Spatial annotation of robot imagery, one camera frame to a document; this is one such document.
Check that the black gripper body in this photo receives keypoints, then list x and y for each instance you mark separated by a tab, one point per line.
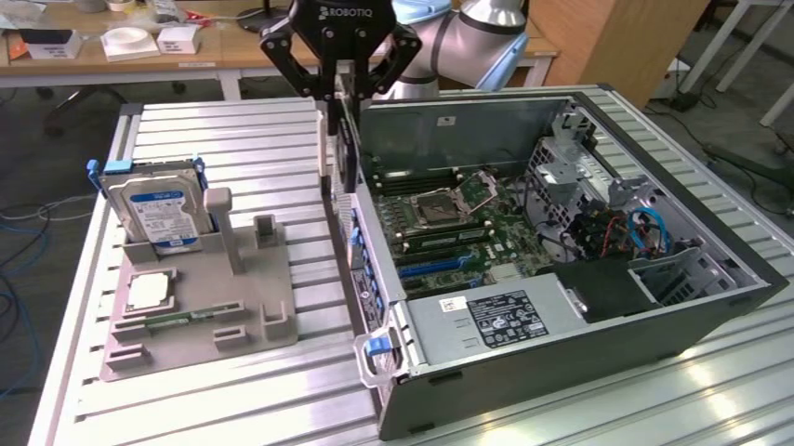
340	32

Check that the graphics card with metal bracket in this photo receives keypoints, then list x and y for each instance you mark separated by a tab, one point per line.
350	153

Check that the black round lamp base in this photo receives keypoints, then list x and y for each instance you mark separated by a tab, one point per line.
253	18

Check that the small white labelled box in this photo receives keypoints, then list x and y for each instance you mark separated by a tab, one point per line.
176	42

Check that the white box with round recess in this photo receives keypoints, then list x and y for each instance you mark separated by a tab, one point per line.
127	48

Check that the metal socket cover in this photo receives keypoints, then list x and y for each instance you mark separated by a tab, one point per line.
480	174

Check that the wooden cabinet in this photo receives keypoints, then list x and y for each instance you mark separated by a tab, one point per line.
620	46

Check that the office chair base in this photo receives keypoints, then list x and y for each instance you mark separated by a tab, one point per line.
75	100

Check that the CPU socket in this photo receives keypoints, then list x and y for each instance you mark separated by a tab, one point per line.
436	209

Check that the black and white box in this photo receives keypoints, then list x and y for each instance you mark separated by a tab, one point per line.
52	48

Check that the silver metal drive cage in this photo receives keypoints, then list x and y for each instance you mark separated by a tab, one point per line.
558	176

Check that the hard disk with blue caddy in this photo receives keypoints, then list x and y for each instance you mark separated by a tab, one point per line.
157	209

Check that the black RAM stick with label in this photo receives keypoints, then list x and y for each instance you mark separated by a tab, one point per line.
446	237

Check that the small orange box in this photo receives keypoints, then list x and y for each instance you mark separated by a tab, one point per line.
17	51

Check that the green motherboard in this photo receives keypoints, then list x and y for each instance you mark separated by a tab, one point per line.
515	241

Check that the blue expansion slot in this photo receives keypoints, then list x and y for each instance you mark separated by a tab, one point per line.
434	267

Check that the silver chipset heatsink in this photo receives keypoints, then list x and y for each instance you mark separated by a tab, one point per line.
508	274

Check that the silver CPU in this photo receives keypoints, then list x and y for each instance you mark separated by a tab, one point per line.
152	292

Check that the green RAM stick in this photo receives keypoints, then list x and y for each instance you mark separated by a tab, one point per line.
180	318

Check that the black floor stand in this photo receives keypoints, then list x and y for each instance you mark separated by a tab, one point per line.
757	162

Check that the grey power supply unit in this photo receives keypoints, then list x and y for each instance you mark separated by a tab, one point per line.
434	334

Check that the grey parts rack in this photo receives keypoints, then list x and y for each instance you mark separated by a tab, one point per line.
199	334

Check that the blue case latch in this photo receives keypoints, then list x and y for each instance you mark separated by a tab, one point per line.
375	347

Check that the black open PC case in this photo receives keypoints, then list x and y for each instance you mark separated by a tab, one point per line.
558	371

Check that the wooden desk white frame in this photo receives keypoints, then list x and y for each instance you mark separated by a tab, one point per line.
89	65

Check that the white table frame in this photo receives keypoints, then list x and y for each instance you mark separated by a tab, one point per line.
746	44

